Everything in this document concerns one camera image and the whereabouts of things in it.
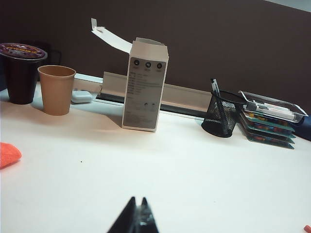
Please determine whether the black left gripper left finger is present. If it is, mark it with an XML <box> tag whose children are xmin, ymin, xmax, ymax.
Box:
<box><xmin>106</xmin><ymin>196</ymin><xmax>138</xmax><ymax>233</ymax></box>

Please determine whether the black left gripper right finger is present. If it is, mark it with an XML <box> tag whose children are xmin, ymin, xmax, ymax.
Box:
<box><xmin>137</xmin><ymin>196</ymin><xmax>160</xmax><ymax>233</ymax></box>

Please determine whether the black mesh pen holder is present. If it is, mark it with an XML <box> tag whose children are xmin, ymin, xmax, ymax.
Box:
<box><xmin>201</xmin><ymin>90</ymin><xmax>246</xmax><ymax>138</ymax></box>

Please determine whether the white face mask box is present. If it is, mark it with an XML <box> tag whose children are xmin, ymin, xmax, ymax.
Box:
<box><xmin>91</xmin><ymin>17</ymin><xmax>169</xmax><ymax>133</ymax></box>

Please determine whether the white earbud case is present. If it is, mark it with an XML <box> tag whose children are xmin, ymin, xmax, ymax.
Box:
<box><xmin>70</xmin><ymin>90</ymin><xmax>93</xmax><ymax>104</ymax></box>

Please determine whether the orange fuzzy object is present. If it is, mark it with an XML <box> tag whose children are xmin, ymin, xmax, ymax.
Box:
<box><xmin>0</xmin><ymin>142</ymin><xmax>23</xmax><ymax>170</ymax></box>

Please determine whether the brown paper cup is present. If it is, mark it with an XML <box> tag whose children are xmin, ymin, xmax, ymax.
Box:
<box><xmin>37</xmin><ymin>65</ymin><xmax>77</xmax><ymax>116</ymax></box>

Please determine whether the black clear pen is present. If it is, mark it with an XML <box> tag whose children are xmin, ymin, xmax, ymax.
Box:
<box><xmin>210</xmin><ymin>78</ymin><xmax>229</xmax><ymax>127</ymax></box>

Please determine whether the white marker pen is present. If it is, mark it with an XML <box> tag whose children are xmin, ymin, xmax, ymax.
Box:
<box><xmin>245</xmin><ymin>101</ymin><xmax>297</xmax><ymax>121</ymax></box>

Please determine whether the dark cup with purple lid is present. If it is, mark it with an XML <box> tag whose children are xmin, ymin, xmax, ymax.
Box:
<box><xmin>0</xmin><ymin>43</ymin><xmax>48</xmax><ymax>105</ymax></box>

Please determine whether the dark blue cloth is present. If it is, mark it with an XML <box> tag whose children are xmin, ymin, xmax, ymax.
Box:
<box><xmin>295</xmin><ymin>116</ymin><xmax>311</xmax><ymax>142</ymax></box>

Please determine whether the brown desk partition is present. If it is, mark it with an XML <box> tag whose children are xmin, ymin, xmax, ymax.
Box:
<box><xmin>0</xmin><ymin>0</ymin><xmax>311</xmax><ymax>117</ymax></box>

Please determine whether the grey desk cable channel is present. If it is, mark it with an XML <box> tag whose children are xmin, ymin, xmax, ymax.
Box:
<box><xmin>72</xmin><ymin>71</ymin><xmax>212</xmax><ymax>119</ymax></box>

